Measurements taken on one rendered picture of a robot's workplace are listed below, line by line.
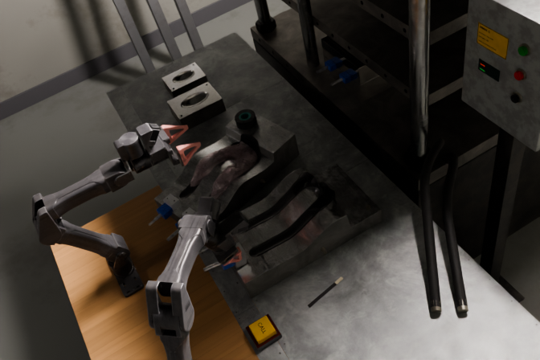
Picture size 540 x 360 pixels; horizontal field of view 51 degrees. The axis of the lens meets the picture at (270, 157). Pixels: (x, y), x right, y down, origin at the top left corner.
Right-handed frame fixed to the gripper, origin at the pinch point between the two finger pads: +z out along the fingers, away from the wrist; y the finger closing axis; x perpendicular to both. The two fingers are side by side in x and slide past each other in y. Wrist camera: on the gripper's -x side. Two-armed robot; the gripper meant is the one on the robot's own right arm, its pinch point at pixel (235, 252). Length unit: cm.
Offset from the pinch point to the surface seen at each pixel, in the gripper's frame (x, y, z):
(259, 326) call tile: 6.9, -20.5, 6.6
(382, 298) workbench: -25.7, -31.7, 20.8
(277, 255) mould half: -8.9, -5.0, 8.9
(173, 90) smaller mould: -8, 98, 23
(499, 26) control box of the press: -96, -7, -16
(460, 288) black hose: -45, -43, 22
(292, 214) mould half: -19.7, 5.1, 12.3
